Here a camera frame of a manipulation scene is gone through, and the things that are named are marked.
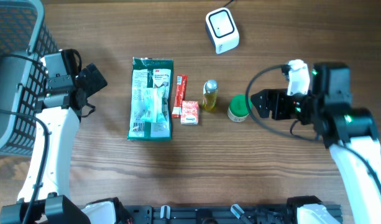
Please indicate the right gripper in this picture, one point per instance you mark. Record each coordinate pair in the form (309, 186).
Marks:
(278, 95)

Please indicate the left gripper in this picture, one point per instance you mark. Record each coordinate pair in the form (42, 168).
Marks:
(93, 78)

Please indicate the green lid white jar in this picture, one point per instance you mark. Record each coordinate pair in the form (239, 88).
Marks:
(237, 110)

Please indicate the green foil packet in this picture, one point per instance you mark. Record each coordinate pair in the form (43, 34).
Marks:
(150, 97)

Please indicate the yellow dish soap bottle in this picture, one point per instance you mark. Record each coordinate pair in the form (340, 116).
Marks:
(210, 94)

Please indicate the red white snack packet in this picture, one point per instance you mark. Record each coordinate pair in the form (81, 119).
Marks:
(179, 95)

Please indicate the small red white carton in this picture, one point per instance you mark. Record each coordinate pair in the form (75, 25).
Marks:
(189, 112)

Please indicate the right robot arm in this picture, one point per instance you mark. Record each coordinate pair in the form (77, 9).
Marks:
(322, 97)

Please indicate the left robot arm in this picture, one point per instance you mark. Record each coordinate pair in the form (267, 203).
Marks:
(41, 104)

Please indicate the white barcode scanner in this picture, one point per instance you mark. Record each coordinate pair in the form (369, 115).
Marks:
(221, 30)

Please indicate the grey plastic mesh basket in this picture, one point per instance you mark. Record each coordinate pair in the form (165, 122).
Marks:
(24, 40)

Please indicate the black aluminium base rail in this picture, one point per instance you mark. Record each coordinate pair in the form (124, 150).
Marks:
(273, 213)

